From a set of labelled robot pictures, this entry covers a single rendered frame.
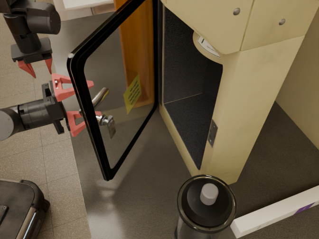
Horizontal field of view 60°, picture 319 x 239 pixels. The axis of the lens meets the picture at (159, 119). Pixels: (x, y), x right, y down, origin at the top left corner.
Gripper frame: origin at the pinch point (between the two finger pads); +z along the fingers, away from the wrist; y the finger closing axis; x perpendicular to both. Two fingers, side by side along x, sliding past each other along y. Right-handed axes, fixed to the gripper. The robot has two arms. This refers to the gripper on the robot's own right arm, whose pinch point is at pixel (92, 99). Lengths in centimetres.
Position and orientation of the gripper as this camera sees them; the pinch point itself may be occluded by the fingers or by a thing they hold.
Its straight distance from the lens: 63.7
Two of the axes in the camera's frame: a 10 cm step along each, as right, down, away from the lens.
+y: 0.0, -6.4, -7.7
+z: 9.4, -2.7, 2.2
